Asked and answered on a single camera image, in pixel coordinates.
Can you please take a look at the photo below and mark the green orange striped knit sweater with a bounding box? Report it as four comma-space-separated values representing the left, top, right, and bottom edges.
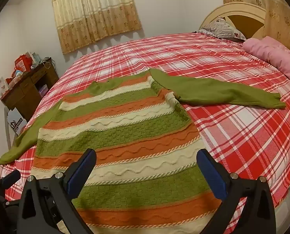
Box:
0, 68, 287, 234

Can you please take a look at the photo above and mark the cream wooden headboard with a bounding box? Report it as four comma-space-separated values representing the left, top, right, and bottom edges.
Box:
199, 2, 267, 39

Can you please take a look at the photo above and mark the grey patterned pillow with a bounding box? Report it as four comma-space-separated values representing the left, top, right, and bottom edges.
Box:
199, 16, 246, 41

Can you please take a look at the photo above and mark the red plaid bedsheet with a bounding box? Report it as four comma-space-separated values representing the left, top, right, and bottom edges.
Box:
0, 32, 290, 227

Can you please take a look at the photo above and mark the white cable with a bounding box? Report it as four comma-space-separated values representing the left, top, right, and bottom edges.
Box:
41, 57, 56, 70

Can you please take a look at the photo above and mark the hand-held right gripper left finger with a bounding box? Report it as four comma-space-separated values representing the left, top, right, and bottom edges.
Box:
17, 148, 97, 234

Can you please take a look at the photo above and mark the pink pillow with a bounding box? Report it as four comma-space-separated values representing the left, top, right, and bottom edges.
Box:
243, 36, 290, 88

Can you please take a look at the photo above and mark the white card box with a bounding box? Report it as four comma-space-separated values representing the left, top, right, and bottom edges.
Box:
0, 77, 9, 94

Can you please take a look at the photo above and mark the flat red box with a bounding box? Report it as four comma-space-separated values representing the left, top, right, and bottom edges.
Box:
6, 74, 22, 86

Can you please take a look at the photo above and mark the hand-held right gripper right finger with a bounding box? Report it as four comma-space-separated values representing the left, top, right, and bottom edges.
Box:
196, 149, 277, 234

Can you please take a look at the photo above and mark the brown wooden desk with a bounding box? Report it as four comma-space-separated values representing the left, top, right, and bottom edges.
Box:
0, 59, 60, 122

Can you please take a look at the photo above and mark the beige floral curtain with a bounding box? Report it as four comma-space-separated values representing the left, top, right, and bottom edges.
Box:
219, 0, 290, 59
50, 0, 142, 55

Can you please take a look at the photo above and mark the pale leaning board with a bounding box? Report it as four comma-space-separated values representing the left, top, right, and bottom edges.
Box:
4, 107, 17, 149

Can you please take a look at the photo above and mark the white paper bag black print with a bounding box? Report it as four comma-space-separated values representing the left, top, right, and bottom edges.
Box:
7, 108, 27, 136

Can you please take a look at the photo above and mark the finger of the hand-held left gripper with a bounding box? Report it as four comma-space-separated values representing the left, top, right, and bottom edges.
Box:
0, 169, 21, 193

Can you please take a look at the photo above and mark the red gift bag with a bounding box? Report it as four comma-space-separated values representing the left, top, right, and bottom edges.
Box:
14, 52, 33, 72

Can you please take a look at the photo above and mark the teal packet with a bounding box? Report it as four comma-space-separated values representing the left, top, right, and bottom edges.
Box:
30, 52, 42, 69

